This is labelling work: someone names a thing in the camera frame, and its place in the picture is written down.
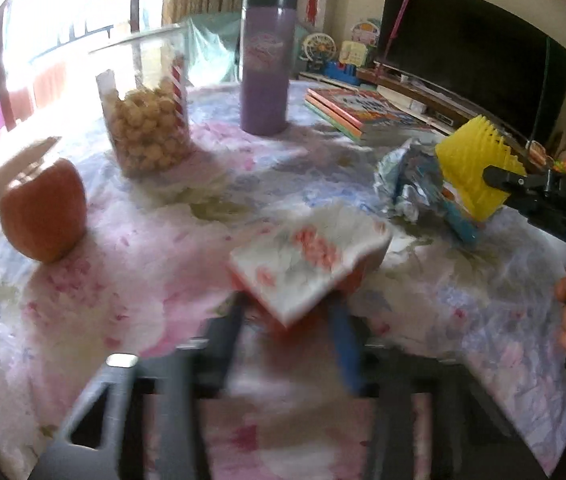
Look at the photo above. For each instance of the teal cloth covered furniture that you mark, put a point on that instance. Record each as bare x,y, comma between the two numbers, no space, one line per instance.
213,50

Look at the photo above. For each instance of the white television cabinet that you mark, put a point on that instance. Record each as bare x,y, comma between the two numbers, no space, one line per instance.
313,78

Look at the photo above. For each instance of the wooden television riser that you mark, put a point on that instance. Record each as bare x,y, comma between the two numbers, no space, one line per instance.
413,87

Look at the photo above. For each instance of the stack of picture books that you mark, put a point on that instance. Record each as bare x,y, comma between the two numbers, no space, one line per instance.
363,110

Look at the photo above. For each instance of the red white cardboard box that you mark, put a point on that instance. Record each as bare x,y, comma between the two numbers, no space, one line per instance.
303,260

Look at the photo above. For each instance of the pink plastic rod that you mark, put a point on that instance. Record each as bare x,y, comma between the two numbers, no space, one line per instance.
398,25

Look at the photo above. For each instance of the toy ferris wheel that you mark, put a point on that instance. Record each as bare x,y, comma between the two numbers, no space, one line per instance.
319,51

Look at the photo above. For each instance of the silver snack wrapper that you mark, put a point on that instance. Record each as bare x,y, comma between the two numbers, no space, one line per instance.
413,180

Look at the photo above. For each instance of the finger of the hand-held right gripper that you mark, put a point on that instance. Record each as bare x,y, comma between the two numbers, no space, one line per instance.
510,182

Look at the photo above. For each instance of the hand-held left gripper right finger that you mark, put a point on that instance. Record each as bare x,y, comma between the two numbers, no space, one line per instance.
345,350

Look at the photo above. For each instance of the red apple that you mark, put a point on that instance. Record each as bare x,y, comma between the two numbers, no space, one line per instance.
43,215

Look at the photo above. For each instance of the round colourful toy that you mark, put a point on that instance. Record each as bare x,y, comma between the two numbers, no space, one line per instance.
365,32

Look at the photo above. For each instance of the purple thermos bottle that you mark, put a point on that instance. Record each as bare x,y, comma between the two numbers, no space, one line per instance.
268,75

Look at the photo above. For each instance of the sliding glass balcony door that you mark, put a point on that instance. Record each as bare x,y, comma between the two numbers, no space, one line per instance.
78,25

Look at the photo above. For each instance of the glass jar of snack balls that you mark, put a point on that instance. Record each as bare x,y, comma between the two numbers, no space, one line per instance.
143,130

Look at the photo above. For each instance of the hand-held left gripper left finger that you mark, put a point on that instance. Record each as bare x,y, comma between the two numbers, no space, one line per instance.
228,345

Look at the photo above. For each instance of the black flat television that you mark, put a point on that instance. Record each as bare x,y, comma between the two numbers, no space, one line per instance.
463,50

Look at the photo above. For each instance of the blue plastic toy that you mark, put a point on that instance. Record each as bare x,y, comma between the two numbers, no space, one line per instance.
343,70

